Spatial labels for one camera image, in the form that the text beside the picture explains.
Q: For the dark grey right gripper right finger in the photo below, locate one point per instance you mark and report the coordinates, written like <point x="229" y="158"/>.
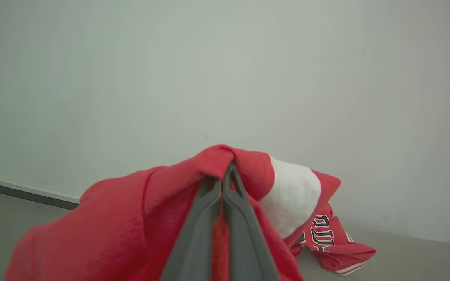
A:
<point x="244" y="238"/>

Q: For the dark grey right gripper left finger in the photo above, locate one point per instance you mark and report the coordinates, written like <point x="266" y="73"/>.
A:
<point x="197" y="238"/>

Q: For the red and white sweatshirt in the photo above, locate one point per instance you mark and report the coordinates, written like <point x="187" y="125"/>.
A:
<point x="131" y="218"/>

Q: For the red lettered jersey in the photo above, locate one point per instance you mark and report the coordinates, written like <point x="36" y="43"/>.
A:
<point x="332" y="242"/>

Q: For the light grey fabric sofa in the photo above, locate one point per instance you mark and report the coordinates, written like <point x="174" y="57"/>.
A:
<point x="385" y="253"/>

